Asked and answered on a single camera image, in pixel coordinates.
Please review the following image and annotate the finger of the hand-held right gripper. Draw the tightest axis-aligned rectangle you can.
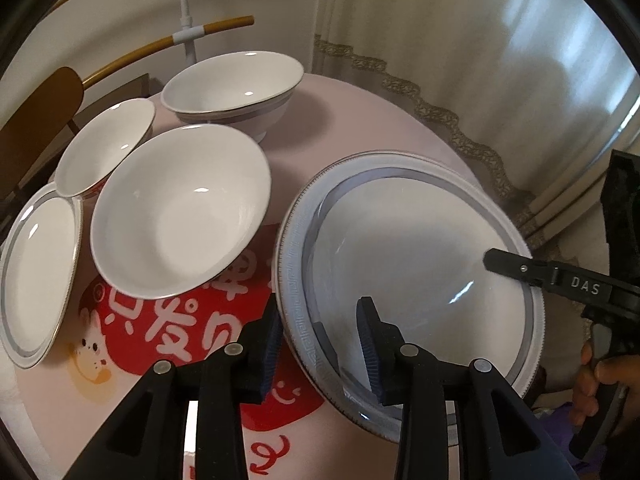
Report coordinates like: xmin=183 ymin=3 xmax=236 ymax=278
xmin=482 ymin=247 xmax=616 ymax=311

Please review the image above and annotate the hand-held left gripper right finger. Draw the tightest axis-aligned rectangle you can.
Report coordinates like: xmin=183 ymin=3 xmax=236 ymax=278
xmin=355 ymin=296 xmax=581 ymax=480

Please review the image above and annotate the small white bowl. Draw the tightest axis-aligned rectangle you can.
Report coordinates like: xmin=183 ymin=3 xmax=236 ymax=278
xmin=54 ymin=98 xmax=157 ymax=200

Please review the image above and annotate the person's right hand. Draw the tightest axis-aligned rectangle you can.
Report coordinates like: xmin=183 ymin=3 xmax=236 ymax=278
xmin=572 ymin=341 xmax=640 ymax=408

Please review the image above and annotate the large grey-rimmed white plate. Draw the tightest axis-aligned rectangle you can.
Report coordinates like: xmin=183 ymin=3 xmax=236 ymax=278
xmin=274 ymin=150 xmax=547 ymax=445

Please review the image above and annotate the purple cloth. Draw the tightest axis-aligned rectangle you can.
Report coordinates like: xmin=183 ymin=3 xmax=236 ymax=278
xmin=535 ymin=400 xmax=581 ymax=466

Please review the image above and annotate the large plain white bowl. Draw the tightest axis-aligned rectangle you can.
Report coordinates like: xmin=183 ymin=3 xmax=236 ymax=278
xmin=90 ymin=124 xmax=272 ymax=302

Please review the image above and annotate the white bowl with grey band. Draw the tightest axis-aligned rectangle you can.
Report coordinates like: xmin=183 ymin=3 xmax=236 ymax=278
xmin=160 ymin=51 xmax=305 ymax=143

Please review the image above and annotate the small grey-rimmed white plate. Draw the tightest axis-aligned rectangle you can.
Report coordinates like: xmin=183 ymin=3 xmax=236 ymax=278
xmin=0 ymin=182 xmax=83 ymax=372

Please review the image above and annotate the cream lace-trimmed curtain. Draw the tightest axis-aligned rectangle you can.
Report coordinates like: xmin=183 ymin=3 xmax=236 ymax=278
xmin=312 ymin=0 xmax=640 ymax=261

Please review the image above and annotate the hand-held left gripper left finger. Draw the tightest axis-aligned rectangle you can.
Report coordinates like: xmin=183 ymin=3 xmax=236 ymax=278
xmin=65 ymin=295 xmax=286 ymax=480

